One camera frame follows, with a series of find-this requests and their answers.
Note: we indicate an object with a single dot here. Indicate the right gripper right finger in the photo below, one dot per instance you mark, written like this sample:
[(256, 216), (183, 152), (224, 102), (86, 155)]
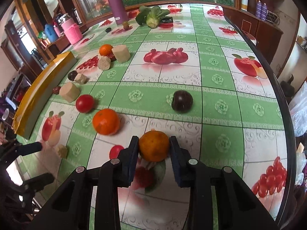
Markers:
[(193, 174)]

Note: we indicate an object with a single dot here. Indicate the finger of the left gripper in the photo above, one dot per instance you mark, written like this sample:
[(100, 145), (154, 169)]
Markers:
[(32, 185), (12, 149)]

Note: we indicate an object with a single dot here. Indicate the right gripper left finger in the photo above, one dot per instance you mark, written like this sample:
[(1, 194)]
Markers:
[(112, 175)]

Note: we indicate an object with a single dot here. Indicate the red tomato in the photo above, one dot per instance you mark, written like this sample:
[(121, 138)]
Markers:
[(114, 151), (84, 103)]

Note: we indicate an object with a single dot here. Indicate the large orange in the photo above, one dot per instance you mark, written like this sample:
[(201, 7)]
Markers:
[(106, 122)]

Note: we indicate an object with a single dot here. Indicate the dark purple plum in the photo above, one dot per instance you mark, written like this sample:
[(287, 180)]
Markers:
[(182, 101)]

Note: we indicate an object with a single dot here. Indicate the small red jujube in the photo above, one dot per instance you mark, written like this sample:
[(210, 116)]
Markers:
[(56, 90)]

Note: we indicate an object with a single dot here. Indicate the large beige ginger chunk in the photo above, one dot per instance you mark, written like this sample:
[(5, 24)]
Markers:
[(69, 92)]

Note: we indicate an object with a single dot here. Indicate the small dark plum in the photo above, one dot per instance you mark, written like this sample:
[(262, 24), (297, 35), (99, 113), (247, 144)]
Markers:
[(72, 75)]

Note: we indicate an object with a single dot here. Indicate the small beige chunk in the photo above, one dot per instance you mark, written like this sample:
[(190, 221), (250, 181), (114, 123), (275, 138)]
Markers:
[(81, 79)]

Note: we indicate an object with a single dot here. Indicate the round beige chunk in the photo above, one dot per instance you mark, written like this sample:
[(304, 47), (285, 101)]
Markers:
[(104, 63)]

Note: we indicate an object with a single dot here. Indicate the tall beige chunk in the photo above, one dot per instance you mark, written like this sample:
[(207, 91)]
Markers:
[(121, 53)]

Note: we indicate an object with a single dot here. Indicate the yellow edged tray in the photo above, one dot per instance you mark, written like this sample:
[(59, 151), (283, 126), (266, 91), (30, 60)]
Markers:
[(39, 92)]

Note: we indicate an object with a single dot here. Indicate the blue jug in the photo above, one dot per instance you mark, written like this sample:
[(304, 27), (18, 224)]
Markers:
[(50, 33)]

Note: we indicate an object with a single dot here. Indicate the pink knitted jar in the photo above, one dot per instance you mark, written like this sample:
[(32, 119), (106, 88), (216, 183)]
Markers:
[(72, 31)]

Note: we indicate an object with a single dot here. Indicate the kiwi fruit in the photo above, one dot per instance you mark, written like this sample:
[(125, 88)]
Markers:
[(125, 25)]

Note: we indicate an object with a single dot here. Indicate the purple thermos bottle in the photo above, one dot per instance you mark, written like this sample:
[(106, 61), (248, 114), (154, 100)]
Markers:
[(118, 11)]

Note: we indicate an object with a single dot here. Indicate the green bok choy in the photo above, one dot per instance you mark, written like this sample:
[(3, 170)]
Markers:
[(151, 16)]

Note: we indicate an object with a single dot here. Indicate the purple bottles on shelf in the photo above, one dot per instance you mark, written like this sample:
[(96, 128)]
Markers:
[(261, 10)]

